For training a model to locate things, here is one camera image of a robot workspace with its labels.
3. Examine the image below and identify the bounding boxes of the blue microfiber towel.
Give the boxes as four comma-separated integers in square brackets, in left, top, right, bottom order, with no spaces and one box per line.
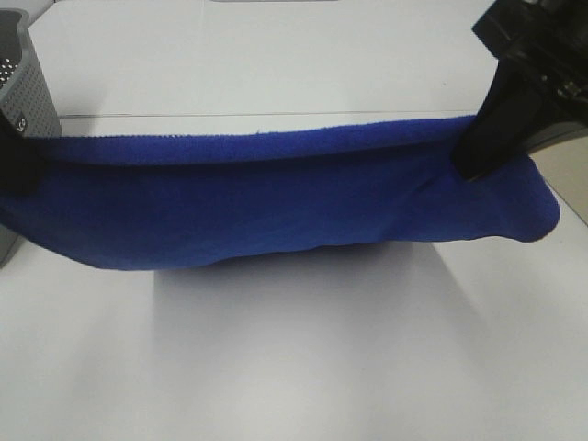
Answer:
[1,117,560,270]

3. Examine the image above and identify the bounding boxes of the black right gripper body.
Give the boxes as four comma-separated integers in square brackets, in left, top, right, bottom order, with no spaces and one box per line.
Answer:
[472,1,587,151]

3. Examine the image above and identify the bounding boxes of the grey perforated plastic basket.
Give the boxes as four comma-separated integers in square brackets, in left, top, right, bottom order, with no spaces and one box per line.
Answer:
[0,9,62,270]

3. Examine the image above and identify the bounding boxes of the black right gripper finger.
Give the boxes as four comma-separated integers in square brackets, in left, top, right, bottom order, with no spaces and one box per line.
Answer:
[452,59,549,180]

